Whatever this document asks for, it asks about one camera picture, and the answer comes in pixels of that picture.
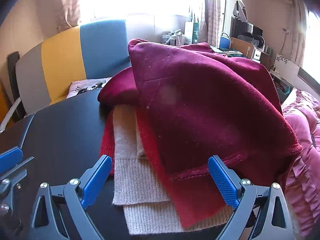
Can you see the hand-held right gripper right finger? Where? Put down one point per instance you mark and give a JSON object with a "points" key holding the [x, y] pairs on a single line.
{"points": [[222, 182]]}

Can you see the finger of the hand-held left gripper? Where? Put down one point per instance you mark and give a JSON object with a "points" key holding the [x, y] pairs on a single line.
{"points": [[10, 158]]}

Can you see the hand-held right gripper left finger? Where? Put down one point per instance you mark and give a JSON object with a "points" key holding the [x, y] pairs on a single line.
{"points": [[96, 180]]}

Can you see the maroon fleece cloth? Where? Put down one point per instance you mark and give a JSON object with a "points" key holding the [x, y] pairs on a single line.
{"points": [[200, 92]]}

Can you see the red knit sweater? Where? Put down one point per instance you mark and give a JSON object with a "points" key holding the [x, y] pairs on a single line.
{"points": [[195, 200]]}

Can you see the beige knit sweater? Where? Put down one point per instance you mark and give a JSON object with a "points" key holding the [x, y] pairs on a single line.
{"points": [[135, 180]]}

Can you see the black board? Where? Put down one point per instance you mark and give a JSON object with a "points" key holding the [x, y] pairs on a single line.
{"points": [[12, 65]]}

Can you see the pink cat-print cushion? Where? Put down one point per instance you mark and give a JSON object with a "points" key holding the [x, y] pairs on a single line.
{"points": [[85, 86]]}

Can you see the pink quilt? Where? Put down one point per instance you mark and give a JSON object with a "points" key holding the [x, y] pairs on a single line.
{"points": [[305, 130]]}

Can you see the teal box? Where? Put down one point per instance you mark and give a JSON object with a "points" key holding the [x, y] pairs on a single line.
{"points": [[283, 86]]}

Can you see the grey yellow blue armchair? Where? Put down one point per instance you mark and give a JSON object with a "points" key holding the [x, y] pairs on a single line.
{"points": [[62, 55]]}

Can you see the white flower-print box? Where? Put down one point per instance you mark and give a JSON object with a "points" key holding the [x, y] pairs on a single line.
{"points": [[287, 63]]}

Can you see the wooden board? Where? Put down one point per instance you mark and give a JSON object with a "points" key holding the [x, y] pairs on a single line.
{"points": [[241, 46]]}

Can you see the blue chair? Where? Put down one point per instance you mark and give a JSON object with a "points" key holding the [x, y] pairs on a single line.
{"points": [[224, 41]]}

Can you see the cluster of jars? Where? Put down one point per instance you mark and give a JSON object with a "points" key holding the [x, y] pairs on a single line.
{"points": [[173, 38]]}

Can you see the white green paper bag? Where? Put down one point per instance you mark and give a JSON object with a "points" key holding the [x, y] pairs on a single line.
{"points": [[191, 33]]}

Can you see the black appliance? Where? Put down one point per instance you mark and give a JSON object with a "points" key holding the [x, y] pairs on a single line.
{"points": [[243, 30]]}

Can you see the pink patterned curtain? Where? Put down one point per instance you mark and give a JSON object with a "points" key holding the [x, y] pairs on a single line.
{"points": [[68, 5], [212, 17]]}

